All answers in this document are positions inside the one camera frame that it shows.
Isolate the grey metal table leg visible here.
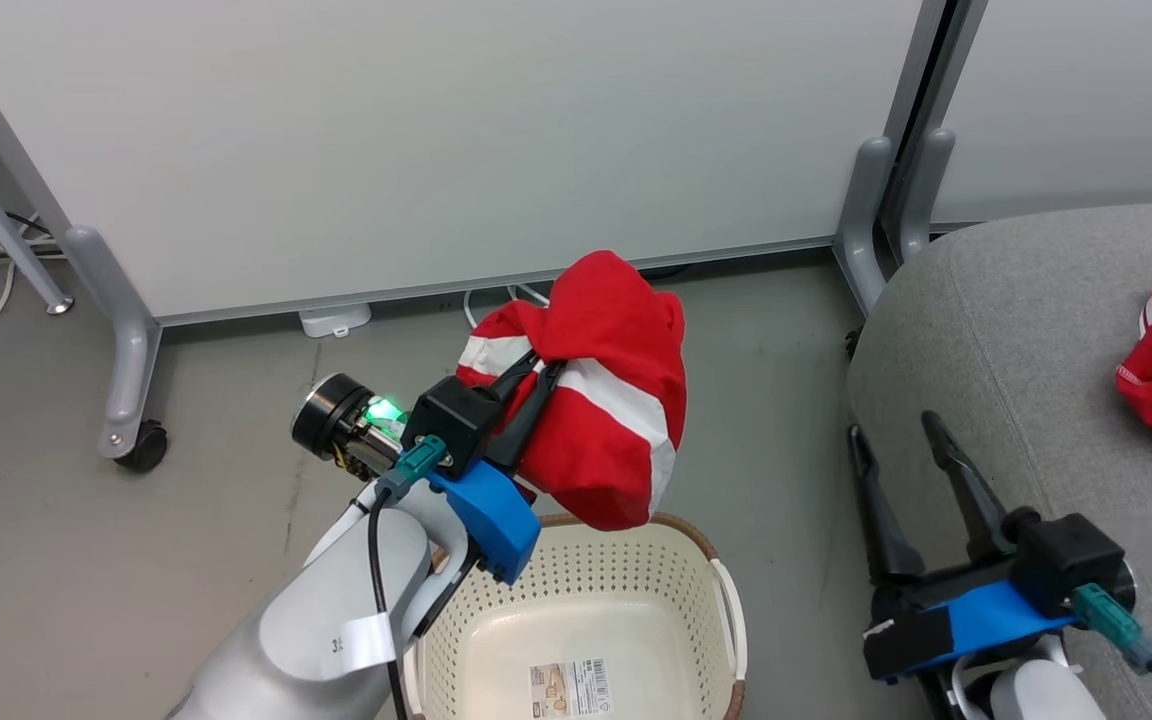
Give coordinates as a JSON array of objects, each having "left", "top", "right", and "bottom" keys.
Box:
[{"left": 0, "top": 118, "right": 76, "bottom": 317}]

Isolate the narrow white partition panel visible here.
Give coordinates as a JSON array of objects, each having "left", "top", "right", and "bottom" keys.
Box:
[{"left": 931, "top": 0, "right": 1152, "bottom": 227}]

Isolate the grey fabric sofa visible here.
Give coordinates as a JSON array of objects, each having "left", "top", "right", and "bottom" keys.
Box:
[{"left": 845, "top": 200, "right": 1152, "bottom": 720}]

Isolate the blue taped right camera mount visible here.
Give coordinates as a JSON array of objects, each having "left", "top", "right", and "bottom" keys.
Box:
[{"left": 860, "top": 579, "right": 1084, "bottom": 685}]

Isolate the teal right camera connector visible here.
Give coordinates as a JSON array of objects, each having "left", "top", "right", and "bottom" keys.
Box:
[{"left": 1070, "top": 582, "right": 1152, "bottom": 674}]

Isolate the large white partition panel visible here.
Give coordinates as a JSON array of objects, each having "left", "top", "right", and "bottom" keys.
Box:
[{"left": 0, "top": 0, "right": 947, "bottom": 328}]

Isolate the grey partition foot with caster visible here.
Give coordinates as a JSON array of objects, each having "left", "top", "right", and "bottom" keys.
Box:
[{"left": 63, "top": 225, "right": 170, "bottom": 474}]

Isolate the red garment wide white band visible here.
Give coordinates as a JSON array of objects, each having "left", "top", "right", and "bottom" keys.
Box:
[{"left": 455, "top": 249, "right": 688, "bottom": 532}]

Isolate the white cable label tag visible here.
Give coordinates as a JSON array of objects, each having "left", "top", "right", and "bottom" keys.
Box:
[{"left": 320, "top": 611, "right": 398, "bottom": 674}]

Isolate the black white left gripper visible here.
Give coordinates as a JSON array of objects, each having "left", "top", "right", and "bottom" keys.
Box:
[{"left": 290, "top": 349, "right": 568, "bottom": 482}]

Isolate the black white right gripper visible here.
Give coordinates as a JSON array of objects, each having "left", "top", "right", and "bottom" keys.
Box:
[{"left": 846, "top": 409, "right": 1023, "bottom": 720}]

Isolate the looped white cable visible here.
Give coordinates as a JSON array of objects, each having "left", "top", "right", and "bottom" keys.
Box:
[{"left": 460, "top": 282, "right": 553, "bottom": 332}]

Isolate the white power adapter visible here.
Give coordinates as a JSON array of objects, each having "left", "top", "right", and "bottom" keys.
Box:
[{"left": 298, "top": 302, "right": 374, "bottom": 340}]

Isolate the teal camera connector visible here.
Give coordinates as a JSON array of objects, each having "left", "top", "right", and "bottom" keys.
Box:
[
  {"left": 1070, "top": 582, "right": 1152, "bottom": 674},
  {"left": 375, "top": 434, "right": 450, "bottom": 502}
]

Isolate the blue left camera mount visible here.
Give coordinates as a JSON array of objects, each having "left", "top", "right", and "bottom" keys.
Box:
[{"left": 427, "top": 459, "right": 543, "bottom": 587}]

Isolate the teal left camera connector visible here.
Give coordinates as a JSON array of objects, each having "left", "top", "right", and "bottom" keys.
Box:
[{"left": 375, "top": 434, "right": 450, "bottom": 502}]

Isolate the black left camera cable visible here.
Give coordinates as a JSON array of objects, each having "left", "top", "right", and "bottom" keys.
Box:
[{"left": 365, "top": 487, "right": 410, "bottom": 720}]

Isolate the cream perforated laundry basket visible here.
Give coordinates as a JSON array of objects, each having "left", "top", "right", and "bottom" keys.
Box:
[{"left": 401, "top": 512, "right": 748, "bottom": 720}]

